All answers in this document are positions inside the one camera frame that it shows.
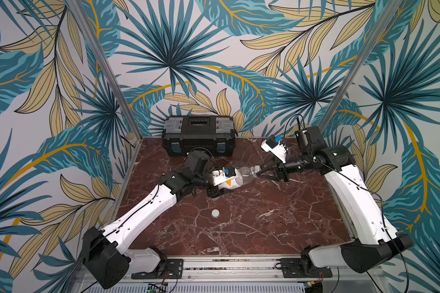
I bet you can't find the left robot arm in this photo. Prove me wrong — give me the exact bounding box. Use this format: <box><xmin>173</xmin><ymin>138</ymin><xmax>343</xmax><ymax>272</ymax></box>
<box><xmin>81</xmin><ymin>150</ymin><xmax>237</xmax><ymax>289</ymax></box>

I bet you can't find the white bottle cap on table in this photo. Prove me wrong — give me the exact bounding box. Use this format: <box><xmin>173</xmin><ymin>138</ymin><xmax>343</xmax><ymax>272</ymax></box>
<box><xmin>211</xmin><ymin>209</ymin><xmax>220</xmax><ymax>219</ymax></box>

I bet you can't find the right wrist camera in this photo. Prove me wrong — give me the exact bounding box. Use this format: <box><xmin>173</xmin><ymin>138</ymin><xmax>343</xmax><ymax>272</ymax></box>
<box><xmin>261</xmin><ymin>135</ymin><xmax>288</xmax><ymax>163</ymax></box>

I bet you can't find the aluminium front rail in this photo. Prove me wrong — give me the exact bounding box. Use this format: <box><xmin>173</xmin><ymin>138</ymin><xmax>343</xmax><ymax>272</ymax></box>
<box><xmin>109</xmin><ymin>255</ymin><xmax>390</xmax><ymax>293</ymax></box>

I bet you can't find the left aluminium corner post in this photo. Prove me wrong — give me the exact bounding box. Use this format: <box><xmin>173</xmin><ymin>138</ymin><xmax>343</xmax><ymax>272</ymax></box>
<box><xmin>67</xmin><ymin>0</ymin><xmax>143</xmax><ymax>141</ymax></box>

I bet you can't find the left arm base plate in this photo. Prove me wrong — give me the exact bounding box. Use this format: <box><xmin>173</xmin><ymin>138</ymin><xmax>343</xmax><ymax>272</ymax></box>
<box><xmin>131</xmin><ymin>258</ymin><xmax>184</xmax><ymax>280</ymax></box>

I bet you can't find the black plastic toolbox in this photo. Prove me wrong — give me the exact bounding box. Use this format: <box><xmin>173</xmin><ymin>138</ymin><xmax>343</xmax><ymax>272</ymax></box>
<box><xmin>161</xmin><ymin>115</ymin><xmax>237</xmax><ymax>157</ymax></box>

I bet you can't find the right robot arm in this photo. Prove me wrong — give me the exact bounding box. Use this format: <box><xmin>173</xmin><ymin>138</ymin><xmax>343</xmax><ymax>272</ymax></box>
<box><xmin>257</xmin><ymin>126</ymin><xmax>414</xmax><ymax>273</ymax></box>

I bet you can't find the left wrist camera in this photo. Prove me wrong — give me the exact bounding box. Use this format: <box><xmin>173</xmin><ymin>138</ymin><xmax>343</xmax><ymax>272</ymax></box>
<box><xmin>210</xmin><ymin>168</ymin><xmax>229</xmax><ymax>186</ymax></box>

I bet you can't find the large white label bottle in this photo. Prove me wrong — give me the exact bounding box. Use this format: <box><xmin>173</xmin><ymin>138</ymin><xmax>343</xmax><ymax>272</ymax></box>
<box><xmin>218</xmin><ymin>166</ymin><xmax>261</xmax><ymax>190</ymax></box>

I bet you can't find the right aluminium corner post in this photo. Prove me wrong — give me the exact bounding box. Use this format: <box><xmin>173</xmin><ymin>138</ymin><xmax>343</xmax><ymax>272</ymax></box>
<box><xmin>319</xmin><ymin>0</ymin><xmax>403</xmax><ymax>133</ymax></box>

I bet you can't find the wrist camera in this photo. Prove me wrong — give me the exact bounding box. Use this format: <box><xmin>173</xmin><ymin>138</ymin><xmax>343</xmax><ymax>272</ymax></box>
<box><xmin>261</xmin><ymin>135</ymin><xmax>288</xmax><ymax>163</ymax></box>
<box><xmin>210</xmin><ymin>168</ymin><xmax>229</xmax><ymax>186</ymax></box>

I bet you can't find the aluminium corner post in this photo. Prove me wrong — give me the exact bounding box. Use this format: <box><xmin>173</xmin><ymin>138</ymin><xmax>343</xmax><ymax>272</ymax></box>
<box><xmin>319</xmin><ymin>0</ymin><xmax>403</xmax><ymax>133</ymax></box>
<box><xmin>67</xmin><ymin>0</ymin><xmax>143</xmax><ymax>141</ymax></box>

